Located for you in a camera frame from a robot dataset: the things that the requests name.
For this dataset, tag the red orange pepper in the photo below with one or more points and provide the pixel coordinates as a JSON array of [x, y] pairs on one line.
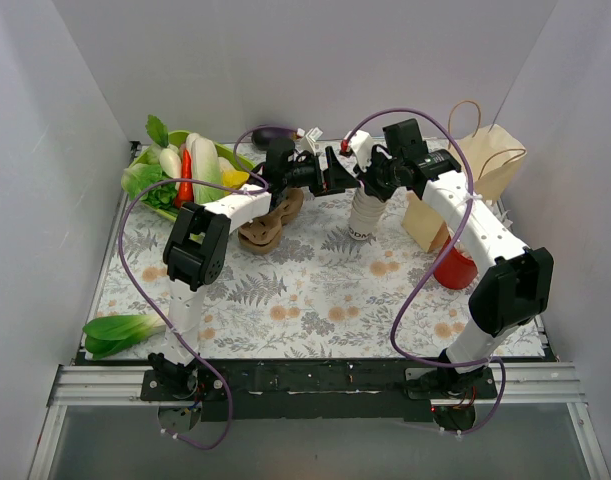
[[185, 189]]

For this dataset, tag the yellow cabbage leaf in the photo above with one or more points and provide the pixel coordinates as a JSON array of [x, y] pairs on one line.
[[234, 179]]

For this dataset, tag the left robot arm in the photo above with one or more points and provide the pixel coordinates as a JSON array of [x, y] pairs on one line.
[[196, 249]]

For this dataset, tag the brown paper bag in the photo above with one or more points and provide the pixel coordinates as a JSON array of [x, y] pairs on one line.
[[494, 155]]

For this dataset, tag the white napa cabbage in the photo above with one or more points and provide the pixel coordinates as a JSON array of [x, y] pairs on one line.
[[205, 167]]

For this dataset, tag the green bok choy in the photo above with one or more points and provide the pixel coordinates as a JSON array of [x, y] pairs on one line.
[[107, 336]]

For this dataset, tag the black metal base rail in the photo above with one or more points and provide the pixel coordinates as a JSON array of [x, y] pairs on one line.
[[313, 388]]

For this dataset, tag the stack of white paper cups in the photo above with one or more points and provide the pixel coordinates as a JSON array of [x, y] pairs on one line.
[[365, 214]]

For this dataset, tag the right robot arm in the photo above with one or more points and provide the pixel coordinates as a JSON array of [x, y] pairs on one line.
[[453, 190]]

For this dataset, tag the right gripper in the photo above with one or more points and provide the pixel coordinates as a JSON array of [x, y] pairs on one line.
[[367, 173]]

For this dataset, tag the small kraft paper bag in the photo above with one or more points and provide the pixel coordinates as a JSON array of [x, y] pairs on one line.
[[424, 224]]

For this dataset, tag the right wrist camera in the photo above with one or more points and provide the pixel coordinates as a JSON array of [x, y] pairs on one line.
[[360, 145]]

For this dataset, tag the brown pulp cup carrier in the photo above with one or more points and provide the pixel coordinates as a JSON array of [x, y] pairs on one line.
[[264, 233]]

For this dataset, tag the red cup holder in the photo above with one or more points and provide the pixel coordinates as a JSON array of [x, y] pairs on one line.
[[457, 271]]

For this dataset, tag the purple eggplant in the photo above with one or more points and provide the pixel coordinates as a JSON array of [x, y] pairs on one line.
[[263, 135]]

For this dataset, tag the white daikon radish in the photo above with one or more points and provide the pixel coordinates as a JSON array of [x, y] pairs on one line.
[[170, 163]]

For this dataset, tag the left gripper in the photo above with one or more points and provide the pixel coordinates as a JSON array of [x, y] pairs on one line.
[[323, 173]]

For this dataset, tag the green plastic tray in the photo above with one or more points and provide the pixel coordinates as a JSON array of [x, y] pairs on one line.
[[145, 170]]

